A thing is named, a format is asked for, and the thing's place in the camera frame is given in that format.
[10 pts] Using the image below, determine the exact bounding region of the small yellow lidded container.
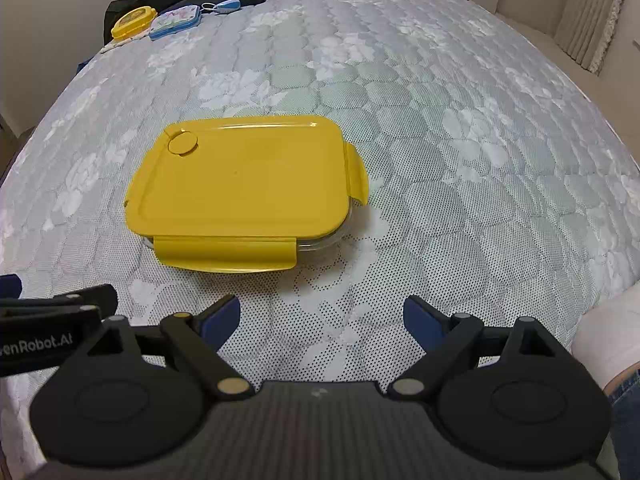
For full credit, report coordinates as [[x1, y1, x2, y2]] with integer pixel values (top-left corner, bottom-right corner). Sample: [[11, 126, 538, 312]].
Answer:
[[111, 6, 157, 41]]

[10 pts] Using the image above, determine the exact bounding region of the beige curtain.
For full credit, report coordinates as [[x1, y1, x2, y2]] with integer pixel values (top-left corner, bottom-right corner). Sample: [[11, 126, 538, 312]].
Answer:
[[494, 0, 632, 76]]

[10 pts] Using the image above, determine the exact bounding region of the yellow plastic container lid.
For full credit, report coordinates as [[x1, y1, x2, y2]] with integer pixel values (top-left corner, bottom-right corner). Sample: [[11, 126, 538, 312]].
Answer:
[[124, 115, 369, 273]]

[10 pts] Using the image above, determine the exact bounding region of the clear glass divided container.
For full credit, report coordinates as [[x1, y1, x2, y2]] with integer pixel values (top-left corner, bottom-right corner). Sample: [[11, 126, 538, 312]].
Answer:
[[141, 197, 360, 259]]

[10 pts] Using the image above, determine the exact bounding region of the small blue pouch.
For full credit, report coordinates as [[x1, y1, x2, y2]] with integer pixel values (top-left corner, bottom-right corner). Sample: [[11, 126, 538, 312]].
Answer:
[[201, 0, 242, 14]]

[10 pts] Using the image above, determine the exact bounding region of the white sock foot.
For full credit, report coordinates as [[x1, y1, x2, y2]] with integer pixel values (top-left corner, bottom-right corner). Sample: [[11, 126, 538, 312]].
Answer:
[[572, 283, 639, 394]]

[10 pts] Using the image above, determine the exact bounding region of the blue jeans leg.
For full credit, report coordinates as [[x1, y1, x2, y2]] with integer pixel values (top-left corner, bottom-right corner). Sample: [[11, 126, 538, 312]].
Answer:
[[608, 370, 640, 480]]

